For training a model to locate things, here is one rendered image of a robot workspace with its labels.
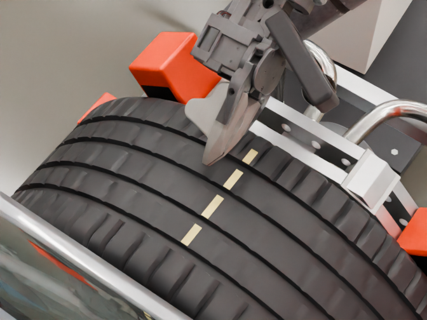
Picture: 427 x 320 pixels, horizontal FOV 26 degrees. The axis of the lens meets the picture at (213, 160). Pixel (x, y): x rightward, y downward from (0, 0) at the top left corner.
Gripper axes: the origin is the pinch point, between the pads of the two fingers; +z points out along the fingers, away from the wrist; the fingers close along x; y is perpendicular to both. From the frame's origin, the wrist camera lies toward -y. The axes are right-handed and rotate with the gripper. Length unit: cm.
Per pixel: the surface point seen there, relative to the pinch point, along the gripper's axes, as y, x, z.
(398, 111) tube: -7.4, -34.3, -17.2
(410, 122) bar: -9.0, -37.3, -16.8
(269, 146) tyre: -2.2, -7.5, -3.8
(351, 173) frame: -10.3, -15.2, -5.8
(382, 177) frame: -13.6, -17.2, -7.2
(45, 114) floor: 98, -121, 15
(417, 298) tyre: -24.3, -15.3, 3.5
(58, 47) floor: 111, -129, -3
